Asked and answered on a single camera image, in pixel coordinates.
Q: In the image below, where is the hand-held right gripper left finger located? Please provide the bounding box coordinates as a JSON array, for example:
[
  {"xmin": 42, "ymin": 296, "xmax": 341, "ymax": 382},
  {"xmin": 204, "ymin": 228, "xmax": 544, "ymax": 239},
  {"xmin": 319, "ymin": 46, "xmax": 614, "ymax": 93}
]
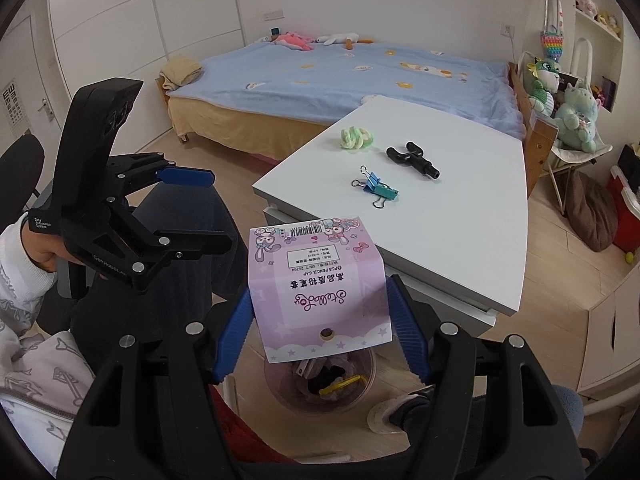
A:
[{"xmin": 55, "ymin": 287, "xmax": 257, "ymax": 480}]

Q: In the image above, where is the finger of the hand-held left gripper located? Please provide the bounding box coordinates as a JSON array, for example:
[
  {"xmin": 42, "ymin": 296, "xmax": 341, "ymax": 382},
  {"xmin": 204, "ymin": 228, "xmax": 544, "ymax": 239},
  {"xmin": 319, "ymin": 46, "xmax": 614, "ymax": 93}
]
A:
[
  {"xmin": 119, "ymin": 232, "xmax": 234, "ymax": 294},
  {"xmin": 106, "ymin": 152, "xmax": 216, "ymax": 202}
]

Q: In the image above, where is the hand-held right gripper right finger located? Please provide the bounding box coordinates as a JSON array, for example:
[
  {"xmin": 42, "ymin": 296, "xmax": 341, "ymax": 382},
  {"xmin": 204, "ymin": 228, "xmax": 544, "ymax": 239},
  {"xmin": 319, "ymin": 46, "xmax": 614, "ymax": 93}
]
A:
[{"xmin": 385, "ymin": 274, "xmax": 587, "ymax": 480}]

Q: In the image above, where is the pink trash bin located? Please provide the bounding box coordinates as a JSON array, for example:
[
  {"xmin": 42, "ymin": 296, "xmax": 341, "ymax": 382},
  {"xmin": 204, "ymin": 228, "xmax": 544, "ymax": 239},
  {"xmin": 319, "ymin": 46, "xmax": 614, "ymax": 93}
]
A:
[{"xmin": 264, "ymin": 344, "xmax": 376, "ymax": 415}]

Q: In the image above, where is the yellow plastic hair clip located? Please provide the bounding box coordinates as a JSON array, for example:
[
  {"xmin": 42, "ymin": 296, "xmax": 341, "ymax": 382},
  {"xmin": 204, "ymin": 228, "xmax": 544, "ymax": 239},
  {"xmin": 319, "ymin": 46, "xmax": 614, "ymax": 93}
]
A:
[{"xmin": 319, "ymin": 374, "xmax": 362, "ymax": 397}]

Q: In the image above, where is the pink printed packaging card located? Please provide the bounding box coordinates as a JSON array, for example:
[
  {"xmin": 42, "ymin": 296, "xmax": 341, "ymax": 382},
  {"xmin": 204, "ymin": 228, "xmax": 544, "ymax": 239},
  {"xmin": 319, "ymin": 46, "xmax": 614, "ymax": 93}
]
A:
[{"xmin": 248, "ymin": 215, "xmax": 393, "ymax": 365}]

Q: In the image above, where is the person's left hand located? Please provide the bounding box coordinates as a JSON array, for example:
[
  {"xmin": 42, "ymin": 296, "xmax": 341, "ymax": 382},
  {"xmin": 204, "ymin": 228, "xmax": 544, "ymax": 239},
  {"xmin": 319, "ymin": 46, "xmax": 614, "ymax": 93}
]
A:
[{"xmin": 21, "ymin": 227, "xmax": 67, "ymax": 268}]

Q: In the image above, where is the black office chair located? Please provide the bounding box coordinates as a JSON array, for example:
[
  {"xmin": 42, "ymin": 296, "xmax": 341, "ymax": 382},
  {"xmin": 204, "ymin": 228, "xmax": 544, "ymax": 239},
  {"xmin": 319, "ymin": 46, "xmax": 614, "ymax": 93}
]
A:
[{"xmin": 0, "ymin": 135, "xmax": 87, "ymax": 302}]

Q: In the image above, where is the yellow bed skirt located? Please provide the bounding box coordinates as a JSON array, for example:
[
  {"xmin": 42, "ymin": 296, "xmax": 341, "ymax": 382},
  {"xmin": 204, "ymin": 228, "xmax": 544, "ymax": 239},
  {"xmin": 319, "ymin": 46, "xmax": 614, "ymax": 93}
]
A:
[{"xmin": 167, "ymin": 94, "xmax": 347, "ymax": 159}]

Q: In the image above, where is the beige slipper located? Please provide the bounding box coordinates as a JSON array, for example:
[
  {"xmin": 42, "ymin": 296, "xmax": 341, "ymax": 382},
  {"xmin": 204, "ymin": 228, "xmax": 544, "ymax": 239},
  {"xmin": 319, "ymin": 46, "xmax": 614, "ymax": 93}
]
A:
[{"xmin": 367, "ymin": 393, "xmax": 432, "ymax": 434}]

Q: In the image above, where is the red cloth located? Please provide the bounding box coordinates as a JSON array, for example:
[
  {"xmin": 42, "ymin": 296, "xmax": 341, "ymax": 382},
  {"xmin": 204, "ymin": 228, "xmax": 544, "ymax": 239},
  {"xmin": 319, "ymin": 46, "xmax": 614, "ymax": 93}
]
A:
[{"xmin": 212, "ymin": 399, "xmax": 302, "ymax": 464}]

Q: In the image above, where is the folded yellow towel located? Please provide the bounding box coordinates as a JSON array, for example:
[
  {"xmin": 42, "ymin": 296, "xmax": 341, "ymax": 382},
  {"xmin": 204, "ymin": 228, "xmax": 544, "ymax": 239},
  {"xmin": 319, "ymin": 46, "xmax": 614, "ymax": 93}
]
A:
[{"xmin": 160, "ymin": 56, "xmax": 204, "ymax": 92}]

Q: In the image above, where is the eye chart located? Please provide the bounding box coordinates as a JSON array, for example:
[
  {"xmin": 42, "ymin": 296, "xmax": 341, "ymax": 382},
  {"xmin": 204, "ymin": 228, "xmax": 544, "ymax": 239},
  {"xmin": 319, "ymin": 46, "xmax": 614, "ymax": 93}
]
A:
[{"xmin": 0, "ymin": 79, "xmax": 27, "ymax": 137}]

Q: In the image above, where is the blue binder clip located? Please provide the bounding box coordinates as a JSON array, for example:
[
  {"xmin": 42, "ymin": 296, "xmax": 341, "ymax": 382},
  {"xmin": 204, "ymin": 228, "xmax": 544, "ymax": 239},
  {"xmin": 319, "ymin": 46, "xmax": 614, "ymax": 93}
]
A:
[{"xmin": 351, "ymin": 165, "xmax": 383, "ymax": 194}]

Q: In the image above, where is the bed with blue blanket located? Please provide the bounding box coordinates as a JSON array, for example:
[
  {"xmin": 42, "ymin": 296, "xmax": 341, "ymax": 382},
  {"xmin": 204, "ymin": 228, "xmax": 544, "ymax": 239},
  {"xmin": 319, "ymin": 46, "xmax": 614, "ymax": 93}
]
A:
[{"xmin": 167, "ymin": 40, "xmax": 526, "ymax": 139}]

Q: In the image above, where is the pink plush toy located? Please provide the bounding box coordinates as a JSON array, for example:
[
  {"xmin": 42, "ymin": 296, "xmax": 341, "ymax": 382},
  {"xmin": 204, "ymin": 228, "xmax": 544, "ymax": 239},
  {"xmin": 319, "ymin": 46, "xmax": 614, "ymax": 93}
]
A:
[{"xmin": 272, "ymin": 32, "xmax": 315, "ymax": 52}]

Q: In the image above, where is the green scrunchie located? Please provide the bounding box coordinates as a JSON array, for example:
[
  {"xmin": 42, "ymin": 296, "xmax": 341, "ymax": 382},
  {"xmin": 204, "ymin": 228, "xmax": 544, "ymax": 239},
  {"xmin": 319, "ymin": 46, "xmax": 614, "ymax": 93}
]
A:
[{"xmin": 340, "ymin": 124, "xmax": 375, "ymax": 151}]

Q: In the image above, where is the person's patterned white jacket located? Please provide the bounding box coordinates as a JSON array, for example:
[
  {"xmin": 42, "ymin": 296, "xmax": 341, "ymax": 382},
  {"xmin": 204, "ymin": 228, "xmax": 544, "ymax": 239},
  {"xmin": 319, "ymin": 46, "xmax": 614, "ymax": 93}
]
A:
[{"xmin": 0, "ymin": 329, "xmax": 102, "ymax": 477}]

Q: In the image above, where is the white drawer cabinet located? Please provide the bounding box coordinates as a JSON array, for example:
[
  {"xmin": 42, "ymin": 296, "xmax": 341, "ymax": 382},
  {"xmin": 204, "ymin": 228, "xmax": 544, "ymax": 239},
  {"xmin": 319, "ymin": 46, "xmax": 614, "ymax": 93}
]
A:
[{"xmin": 575, "ymin": 255, "xmax": 640, "ymax": 402}]

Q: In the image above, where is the white goose plush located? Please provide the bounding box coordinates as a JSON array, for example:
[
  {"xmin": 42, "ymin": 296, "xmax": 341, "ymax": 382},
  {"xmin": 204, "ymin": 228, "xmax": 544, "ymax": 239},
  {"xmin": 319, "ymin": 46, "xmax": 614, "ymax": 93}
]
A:
[{"xmin": 316, "ymin": 31, "xmax": 374, "ymax": 51}]

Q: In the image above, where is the brown bean bag cushion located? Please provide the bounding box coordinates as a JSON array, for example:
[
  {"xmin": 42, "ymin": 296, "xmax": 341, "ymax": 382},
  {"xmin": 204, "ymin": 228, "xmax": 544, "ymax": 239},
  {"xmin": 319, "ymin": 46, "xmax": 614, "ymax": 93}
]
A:
[{"xmin": 565, "ymin": 170, "xmax": 619, "ymax": 254}]

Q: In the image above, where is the white folding chair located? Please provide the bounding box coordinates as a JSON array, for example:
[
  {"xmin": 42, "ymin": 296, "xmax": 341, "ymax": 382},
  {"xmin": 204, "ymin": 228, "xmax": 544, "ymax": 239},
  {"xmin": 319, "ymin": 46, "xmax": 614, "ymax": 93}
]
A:
[{"xmin": 545, "ymin": 141, "xmax": 614, "ymax": 216}]

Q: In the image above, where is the red cooler box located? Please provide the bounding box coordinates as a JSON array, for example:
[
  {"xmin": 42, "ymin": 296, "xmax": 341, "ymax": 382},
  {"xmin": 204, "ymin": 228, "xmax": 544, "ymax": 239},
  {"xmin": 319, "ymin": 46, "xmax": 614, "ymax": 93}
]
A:
[{"xmin": 606, "ymin": 165, "xmax": 640, "ymax": 254}]

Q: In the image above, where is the teal dinosaur plush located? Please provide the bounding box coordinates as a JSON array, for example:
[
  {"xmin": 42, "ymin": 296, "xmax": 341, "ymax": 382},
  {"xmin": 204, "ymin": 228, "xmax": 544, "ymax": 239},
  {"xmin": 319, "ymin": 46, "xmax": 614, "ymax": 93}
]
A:
[{"xmin": 555, "ymin": 82, "xmax": 601, "ymax": 154}]

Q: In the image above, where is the green dragon plush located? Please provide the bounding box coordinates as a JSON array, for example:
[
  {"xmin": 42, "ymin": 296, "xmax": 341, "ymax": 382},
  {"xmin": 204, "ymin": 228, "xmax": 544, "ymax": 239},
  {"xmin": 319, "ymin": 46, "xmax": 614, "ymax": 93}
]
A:
[{"xmin": 525, "ymin": 57, "xmax": 561, "ymax": 119}]

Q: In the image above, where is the black bag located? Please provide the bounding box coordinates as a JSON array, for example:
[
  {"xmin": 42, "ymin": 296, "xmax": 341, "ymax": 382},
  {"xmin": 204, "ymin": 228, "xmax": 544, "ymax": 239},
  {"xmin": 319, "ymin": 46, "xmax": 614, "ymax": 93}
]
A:
[{"xmin": 617, "ymin": 144, "xmax": 640, "ymax": 182}]

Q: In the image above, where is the black sign card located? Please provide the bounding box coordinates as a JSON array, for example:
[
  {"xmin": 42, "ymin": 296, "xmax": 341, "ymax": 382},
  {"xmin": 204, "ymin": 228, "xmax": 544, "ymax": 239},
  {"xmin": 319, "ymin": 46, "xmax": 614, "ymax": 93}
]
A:
[{"xmin": 557, "ymin": 72, "xmax": 586, "ymax": 99}]

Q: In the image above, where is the white arch stand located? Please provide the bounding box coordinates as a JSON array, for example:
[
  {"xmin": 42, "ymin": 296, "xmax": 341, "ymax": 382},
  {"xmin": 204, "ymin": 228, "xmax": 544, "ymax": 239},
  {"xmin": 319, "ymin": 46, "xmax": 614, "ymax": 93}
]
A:
[{"xmin": 571, "ymin": 37, "xmax": 595, "ymax": 86}]

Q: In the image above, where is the rainbow pop bag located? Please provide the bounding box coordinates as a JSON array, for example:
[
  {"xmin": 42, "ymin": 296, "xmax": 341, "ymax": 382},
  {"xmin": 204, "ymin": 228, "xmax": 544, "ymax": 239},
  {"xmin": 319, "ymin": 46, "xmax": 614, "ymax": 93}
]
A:
[{"xmin": 540, "ymin": 0, "xmax": 566, "ymax": 64}]

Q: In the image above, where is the yellow shelf plush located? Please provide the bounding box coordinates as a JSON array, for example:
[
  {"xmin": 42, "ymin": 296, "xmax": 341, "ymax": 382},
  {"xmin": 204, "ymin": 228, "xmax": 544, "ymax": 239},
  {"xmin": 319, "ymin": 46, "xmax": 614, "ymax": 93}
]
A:
[{"xmin": 597, "ymin": 10, "xmax": 621, "ymax": 36}]

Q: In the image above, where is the black plastic handle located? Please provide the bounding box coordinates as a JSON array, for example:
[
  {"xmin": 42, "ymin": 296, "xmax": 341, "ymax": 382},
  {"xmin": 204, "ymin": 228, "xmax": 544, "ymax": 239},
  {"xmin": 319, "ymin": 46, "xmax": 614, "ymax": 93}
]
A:
[{"xmin": 386, "ymin": 141, "xmax": 441, "ymax": 180}]

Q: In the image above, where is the wooden bed frame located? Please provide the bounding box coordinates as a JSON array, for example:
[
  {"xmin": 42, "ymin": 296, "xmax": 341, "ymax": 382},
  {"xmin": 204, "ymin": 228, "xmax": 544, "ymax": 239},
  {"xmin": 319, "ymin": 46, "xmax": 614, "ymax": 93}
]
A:
[{"xmin": 507, "ymin": 61, "xmax": 560, "ymax": 199}]

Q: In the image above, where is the white wall shelf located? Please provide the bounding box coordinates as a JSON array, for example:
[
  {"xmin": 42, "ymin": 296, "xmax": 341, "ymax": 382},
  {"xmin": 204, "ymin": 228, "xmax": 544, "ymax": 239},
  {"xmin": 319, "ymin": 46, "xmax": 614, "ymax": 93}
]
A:
[{"xmin": 525, "ymin": 0, "xmax": 627, "ymax": 117}]

